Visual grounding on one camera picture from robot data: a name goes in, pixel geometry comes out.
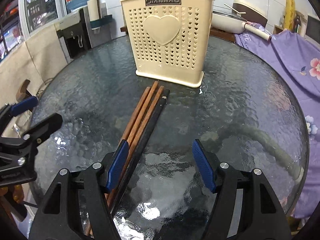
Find beige cloth cover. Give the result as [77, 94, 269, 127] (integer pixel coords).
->
[0, 24, 69, 138]

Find brown wooden chopstick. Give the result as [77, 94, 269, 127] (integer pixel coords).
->
[120, 87, 150, 141]
[83, 80, 160, 237]
[105, 81, 164, 208]

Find round glass table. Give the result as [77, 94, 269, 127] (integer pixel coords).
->
[30, 37, 309, 239]

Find glass display cabinet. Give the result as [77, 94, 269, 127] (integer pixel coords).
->
[1, 0, 63, 60]

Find black chopstick silver band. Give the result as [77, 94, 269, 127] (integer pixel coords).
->
[110, 89, 170, 215]

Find water dispenser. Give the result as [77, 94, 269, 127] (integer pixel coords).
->
[57, 6, 113, 61]

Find cream plastic utensil holder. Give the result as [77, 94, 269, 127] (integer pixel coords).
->
[121, 0, 214, 88]

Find purple floral cloth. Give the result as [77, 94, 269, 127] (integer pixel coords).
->
[235, 30, 319, 219]

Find white microwave oven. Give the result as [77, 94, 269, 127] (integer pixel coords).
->
[304, 14, 320, 44]

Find white electric pot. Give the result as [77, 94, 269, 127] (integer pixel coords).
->
[212, 10, 272, 41]

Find brown white trash bin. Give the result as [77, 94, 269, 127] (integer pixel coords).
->
[232, 0, 267, 27]

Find yellow roll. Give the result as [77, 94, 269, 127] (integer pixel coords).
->
[283, 0, 296, 31]

